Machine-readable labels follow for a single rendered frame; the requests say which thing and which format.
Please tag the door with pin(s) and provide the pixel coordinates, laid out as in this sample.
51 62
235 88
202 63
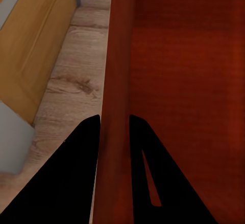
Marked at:
31 36

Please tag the storage box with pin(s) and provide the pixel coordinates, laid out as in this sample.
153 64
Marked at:
179 65

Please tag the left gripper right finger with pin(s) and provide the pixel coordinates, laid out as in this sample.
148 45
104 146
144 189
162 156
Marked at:
180 203

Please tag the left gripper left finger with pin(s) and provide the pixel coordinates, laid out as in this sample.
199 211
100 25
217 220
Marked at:
61 191

